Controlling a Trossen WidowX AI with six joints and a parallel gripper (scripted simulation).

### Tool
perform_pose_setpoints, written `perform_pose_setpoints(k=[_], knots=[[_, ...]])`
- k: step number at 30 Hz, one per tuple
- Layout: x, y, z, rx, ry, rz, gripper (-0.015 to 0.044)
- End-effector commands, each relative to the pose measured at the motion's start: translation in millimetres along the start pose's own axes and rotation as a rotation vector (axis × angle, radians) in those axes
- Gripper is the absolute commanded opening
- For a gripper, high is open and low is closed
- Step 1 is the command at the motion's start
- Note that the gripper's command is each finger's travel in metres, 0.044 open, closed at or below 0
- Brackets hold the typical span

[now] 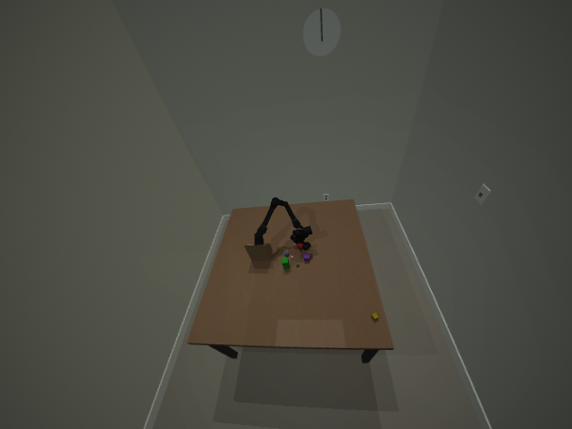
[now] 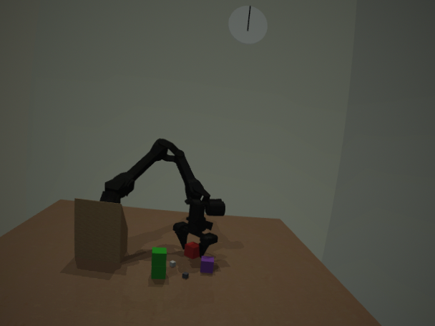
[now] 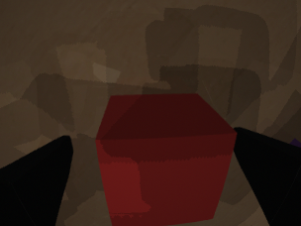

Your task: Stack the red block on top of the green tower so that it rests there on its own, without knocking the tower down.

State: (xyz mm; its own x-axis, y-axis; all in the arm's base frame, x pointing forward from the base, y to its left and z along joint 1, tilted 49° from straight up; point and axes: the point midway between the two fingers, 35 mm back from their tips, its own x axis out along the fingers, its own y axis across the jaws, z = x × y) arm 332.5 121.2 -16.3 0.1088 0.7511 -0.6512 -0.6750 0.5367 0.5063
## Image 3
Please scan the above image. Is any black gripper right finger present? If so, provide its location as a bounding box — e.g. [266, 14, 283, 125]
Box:
[233, 126, 301, 226]

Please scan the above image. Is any purple block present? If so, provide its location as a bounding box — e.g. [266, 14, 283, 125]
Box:
[290, 140, 301, 148]

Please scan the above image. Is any red block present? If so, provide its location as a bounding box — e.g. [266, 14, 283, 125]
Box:
[95, 93, 237, 226]

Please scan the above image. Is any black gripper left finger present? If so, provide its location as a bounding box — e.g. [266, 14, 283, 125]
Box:
[0, 136, 74, 226]

